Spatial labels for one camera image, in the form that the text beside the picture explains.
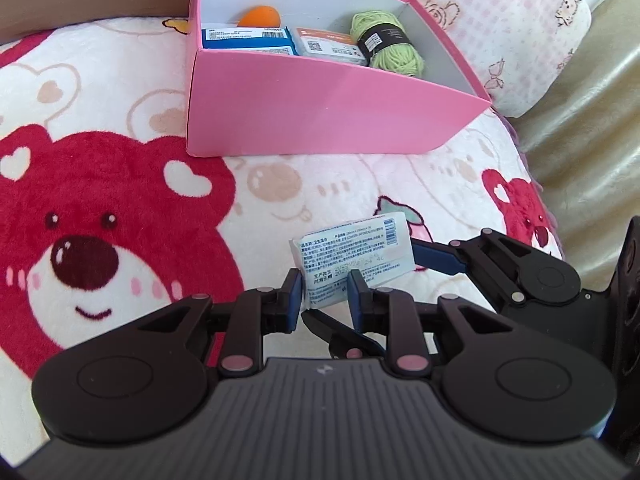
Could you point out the orange makeup sponge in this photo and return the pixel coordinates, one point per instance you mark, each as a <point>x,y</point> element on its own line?
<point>261,17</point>

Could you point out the pink cardboard box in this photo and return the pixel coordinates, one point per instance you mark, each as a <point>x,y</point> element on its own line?
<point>247,103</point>

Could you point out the small white tissue pack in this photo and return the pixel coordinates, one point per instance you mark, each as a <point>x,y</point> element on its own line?
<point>378,247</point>

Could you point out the blue wet wipes pack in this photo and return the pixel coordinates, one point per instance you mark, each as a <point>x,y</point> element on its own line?
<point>249,39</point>

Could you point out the beige satin curtain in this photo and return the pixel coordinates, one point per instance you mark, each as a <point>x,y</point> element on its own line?
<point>581,142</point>

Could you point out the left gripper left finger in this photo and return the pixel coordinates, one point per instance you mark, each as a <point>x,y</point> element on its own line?
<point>236,329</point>

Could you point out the bear print blanket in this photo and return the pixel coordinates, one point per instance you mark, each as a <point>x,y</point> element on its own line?
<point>105,218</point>

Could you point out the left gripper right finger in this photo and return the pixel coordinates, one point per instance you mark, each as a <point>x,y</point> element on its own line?
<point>392,313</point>

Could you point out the pink checked pillow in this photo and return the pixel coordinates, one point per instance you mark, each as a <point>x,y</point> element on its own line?
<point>517,48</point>

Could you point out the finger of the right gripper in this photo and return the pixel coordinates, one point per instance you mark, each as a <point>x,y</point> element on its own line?
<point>343,342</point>
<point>438,257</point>

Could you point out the green yarn ball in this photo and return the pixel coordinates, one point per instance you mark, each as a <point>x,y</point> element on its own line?
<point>384,43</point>

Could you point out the clear dental floss box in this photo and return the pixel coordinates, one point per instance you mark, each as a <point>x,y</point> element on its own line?
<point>327,45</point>

